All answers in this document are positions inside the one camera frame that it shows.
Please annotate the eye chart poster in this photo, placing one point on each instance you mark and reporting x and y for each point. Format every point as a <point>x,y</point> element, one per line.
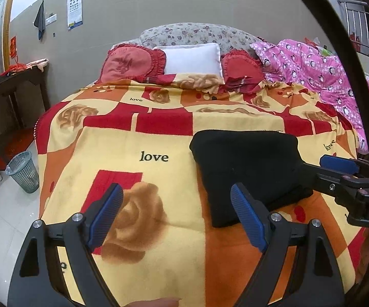
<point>75,4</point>

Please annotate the metal railing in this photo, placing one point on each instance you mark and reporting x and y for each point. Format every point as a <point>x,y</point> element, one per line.
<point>360,22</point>

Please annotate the red embroidered heart pillow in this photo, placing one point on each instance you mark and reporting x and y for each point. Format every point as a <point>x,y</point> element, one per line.
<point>126,64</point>

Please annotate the red ruffled heart pillow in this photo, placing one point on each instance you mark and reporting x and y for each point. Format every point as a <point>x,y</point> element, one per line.
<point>243,67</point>

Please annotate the grey hanging cloth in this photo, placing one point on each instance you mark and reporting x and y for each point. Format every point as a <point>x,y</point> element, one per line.
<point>39,20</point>

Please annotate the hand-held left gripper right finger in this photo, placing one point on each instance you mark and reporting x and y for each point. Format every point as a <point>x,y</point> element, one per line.
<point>248,220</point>

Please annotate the red hanging wall decoration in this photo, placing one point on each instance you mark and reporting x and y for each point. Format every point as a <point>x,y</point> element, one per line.
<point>12,46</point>

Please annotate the person's left hand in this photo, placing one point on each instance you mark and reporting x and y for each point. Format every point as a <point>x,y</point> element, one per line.
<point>158,303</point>

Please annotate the beige table runner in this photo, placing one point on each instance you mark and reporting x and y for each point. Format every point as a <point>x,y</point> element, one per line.
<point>39,64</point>

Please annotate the floral grey pillow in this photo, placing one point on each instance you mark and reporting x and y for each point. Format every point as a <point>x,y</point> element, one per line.
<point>197,33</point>

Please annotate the black pants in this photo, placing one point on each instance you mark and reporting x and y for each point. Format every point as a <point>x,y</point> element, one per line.
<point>251,160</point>

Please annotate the white wall socket plate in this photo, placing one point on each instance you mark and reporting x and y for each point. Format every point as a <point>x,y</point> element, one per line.
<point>50,18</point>

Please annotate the pink printed quilt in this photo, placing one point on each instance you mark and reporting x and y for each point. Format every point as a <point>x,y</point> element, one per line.
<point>315,67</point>

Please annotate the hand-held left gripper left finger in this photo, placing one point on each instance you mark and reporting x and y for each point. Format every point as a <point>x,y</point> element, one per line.
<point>106,217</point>

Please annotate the red floor mat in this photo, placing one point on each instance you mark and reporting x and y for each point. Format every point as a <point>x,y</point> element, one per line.
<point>15,147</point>

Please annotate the wooden window frame post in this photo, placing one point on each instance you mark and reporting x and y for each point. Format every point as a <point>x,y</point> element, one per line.
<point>10,9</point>

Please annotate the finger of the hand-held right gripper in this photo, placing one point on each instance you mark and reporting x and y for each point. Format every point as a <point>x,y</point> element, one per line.
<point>328,184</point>
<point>337,164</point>

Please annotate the dark wooden table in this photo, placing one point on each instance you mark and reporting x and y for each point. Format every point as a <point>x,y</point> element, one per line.
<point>15,92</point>

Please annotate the red cloth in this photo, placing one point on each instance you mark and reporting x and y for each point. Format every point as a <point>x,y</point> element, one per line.
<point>15,67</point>

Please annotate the grey mesh wastebasket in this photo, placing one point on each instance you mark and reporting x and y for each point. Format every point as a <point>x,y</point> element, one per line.
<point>23,172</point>

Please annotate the red yellow printed blanket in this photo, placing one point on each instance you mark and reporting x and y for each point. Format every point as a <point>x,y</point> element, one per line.
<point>158,182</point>

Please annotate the white pillow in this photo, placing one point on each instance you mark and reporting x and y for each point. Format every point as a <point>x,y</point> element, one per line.
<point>192,59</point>

